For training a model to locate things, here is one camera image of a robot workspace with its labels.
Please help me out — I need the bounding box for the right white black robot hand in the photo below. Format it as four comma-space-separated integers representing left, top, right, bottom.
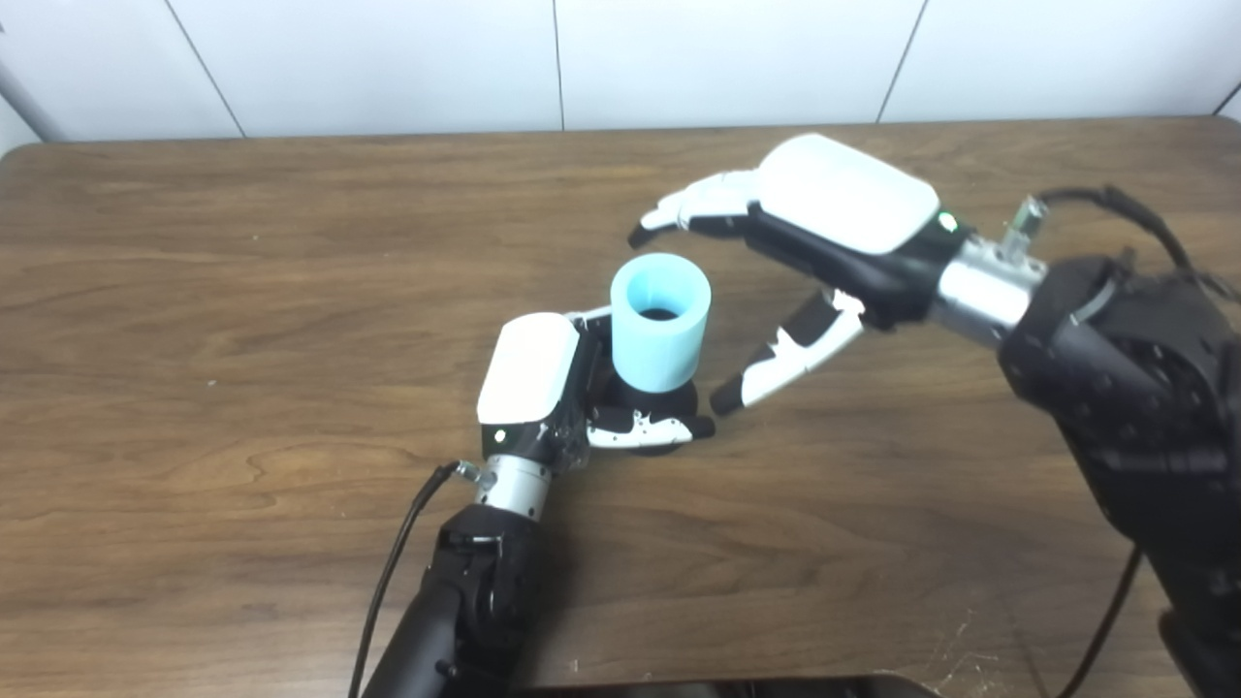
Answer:
627, 133, 973, 418

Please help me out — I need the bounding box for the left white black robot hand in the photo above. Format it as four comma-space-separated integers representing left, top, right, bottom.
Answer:
477, 305, 716, 476

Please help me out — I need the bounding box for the black funnel-shaped nozzle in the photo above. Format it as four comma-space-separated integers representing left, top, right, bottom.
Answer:
599, 307, 701, 458

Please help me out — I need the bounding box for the light-blue short hose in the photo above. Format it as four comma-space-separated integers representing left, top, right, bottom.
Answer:
610, 252, 713, 395

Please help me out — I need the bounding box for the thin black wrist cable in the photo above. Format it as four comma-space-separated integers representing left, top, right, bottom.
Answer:
347, 460, 495, 698

